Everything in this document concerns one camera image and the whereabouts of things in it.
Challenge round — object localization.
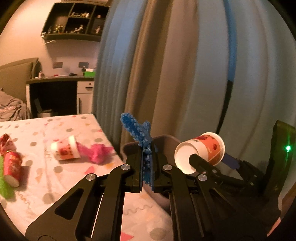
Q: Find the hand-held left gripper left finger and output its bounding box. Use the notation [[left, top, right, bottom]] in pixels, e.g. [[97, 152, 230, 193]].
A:
[[25, 148, 144, 241]]

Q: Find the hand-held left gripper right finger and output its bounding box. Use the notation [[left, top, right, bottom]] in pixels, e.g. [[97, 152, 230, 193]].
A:
[[150, 148, 273, 241]]

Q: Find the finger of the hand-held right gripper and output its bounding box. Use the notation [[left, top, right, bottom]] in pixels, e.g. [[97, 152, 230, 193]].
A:
[[225, 153, 264, 186], [189, 153, 253, 193]]

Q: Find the white orange paper cup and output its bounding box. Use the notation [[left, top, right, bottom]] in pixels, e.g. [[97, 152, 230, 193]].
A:
[[50, 136, 81, 161], [174, 132, 226, 175]]

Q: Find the grey plastic trash bin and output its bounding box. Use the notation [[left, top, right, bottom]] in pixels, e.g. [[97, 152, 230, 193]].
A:
[[121, 134, 185, 209]]

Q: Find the blue chenille cloth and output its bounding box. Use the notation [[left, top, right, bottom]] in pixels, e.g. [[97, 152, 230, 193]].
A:
[[120, 112, 155, 192]]

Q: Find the red paper cup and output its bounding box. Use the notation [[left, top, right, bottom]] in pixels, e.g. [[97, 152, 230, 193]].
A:
[[3, 150, 23, 187]]

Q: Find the red plastic bag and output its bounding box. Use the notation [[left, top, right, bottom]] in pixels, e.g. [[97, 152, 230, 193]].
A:
[[0, 134, 14, 156]]

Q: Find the pale grey curtain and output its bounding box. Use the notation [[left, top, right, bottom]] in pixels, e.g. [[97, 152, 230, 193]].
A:
[[171, 0, 296, 167]]

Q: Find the white drawer cabinet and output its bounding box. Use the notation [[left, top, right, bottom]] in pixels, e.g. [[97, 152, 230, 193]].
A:
[[76, 81, 95, 114]]

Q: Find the beige curtain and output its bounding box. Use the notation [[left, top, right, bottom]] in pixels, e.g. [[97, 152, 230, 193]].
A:
[[119, 0, 185, 151]]

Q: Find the blue curtain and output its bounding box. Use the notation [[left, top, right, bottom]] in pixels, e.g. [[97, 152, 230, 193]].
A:
[[92, 0, 148, 149]]

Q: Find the dark desk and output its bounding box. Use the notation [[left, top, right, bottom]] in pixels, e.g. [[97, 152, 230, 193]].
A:
[[25, 76, 95, 118]]

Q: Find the green plastic wrapper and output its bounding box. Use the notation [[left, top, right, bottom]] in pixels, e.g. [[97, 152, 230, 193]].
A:
[[0, 155, 15, 198]]

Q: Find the padded bed headboard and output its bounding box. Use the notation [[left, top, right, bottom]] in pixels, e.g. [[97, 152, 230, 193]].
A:
[[0, 57, 39, 102]]

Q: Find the row of shelf figurines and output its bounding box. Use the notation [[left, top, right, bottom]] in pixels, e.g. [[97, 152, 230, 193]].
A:
[[47, 11, 103, 34]]

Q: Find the dark wall shelf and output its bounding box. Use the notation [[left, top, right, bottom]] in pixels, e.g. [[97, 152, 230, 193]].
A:
[[41, 2, 110, 42]]

